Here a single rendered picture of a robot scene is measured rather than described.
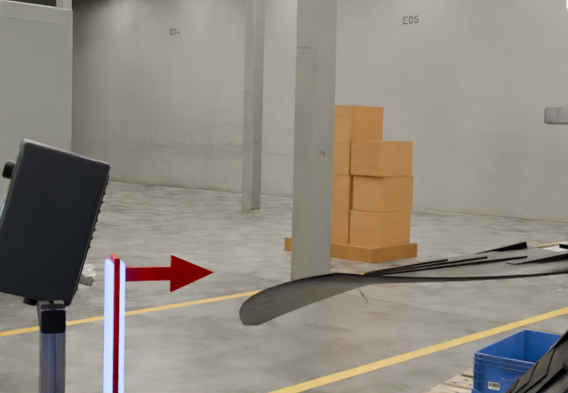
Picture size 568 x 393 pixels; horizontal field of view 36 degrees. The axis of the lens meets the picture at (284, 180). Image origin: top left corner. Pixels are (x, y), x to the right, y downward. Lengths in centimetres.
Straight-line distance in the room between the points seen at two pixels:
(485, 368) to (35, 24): 470
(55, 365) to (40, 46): 619
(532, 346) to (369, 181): 481
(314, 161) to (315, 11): 118
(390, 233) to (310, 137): 241
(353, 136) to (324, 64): 224
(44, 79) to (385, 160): 355
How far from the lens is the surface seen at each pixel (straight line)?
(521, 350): 436
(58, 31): 731
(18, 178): 112
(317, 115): 683
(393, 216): 901
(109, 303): 55
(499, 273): 57
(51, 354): 110
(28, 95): 714
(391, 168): 895
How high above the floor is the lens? 127
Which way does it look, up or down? 3 degrees down
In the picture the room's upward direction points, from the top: 1 degrees clockwise
